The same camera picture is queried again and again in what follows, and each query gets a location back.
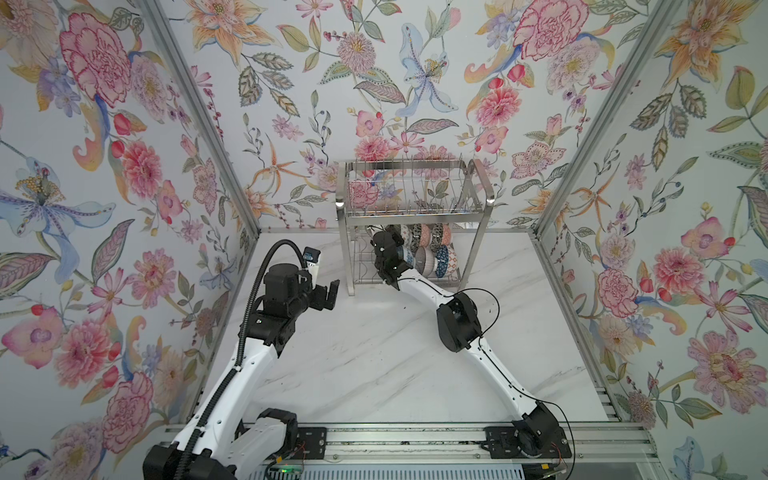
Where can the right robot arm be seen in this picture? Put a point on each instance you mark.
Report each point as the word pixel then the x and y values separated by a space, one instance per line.
pixel 539 429

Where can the orange pattern bowl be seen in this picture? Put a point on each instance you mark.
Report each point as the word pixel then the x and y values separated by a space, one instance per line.
pixel 423 235

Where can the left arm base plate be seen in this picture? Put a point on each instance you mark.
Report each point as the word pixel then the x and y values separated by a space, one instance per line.
pixel 305 443

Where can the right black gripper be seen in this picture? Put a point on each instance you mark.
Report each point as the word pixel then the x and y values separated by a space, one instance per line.
pixel 396 235

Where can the purple striped bowl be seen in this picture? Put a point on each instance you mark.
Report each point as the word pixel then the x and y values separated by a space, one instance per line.
pixel 424 261

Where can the blue triangle pattern bowl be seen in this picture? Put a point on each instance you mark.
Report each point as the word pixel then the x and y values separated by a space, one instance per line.
pixel 446 263

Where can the steel two-tier dish rack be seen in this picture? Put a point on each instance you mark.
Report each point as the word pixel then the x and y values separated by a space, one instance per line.
pixel 386 193

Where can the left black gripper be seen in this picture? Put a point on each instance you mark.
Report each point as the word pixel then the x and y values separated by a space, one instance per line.
pixel 321 301

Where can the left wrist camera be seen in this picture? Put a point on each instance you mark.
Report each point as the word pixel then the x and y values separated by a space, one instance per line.
pixel 312 258

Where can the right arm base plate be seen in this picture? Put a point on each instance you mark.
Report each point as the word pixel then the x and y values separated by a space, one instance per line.
pixel 508 442

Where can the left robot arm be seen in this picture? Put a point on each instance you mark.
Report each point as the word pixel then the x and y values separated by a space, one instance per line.
pixel 217 443

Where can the blue floral bowl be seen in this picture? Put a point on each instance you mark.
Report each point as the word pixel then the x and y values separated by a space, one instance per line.
pixel 409 257

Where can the green geometric pattern bowl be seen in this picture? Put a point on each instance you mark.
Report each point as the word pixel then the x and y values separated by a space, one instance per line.
pixel 410 243

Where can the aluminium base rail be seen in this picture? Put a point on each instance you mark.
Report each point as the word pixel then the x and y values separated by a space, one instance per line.
pixel 466 443

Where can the green leaf pattern bowl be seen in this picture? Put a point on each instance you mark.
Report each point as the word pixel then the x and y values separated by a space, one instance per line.
pixel 441 235

